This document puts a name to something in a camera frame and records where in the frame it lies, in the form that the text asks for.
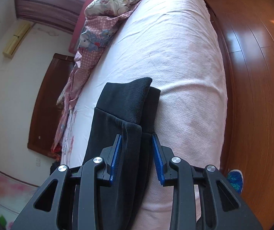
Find blue patterned shoe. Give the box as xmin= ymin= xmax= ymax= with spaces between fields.
xmin=226 ymin=169 xmax=244 ymax=194

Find black printed pants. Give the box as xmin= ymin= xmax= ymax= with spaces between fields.
xmin=68 ymin=77 xmax=161 ymax=230

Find floral wardrobe door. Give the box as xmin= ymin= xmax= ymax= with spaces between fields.
xmin=0 ymin=169 xmax=39 ymax=230

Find striped mauve curtain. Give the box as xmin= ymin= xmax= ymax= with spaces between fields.
xmin=15 ymin=0 xmax=97 ymax=33

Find pink bed rail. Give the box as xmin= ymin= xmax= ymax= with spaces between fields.
xmin=68 ymin=0 xmax=109 ymax=53

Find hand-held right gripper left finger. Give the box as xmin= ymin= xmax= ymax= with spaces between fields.
xmin=11 ymin=134 xmax=123 ymax=230

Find bed with pale pink sheet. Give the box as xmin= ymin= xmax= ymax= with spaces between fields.
xmin=60 ymin=0 xmax=237 ymax=230

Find wall air conditioner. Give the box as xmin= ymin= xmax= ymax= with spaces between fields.
xmin=3 ymin=21 xmax=33 ymax=58

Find wooden headboard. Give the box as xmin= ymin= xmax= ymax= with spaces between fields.
xmin=27 ymin=53 xmax=76 ymax=153

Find pink patterned quilt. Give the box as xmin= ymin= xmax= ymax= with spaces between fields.
xmin=52 ymin=0 xmax=162 ymax=154

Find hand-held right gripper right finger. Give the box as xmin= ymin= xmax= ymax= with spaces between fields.
xmin=151 ymin=134 xmax=263 ymax=230

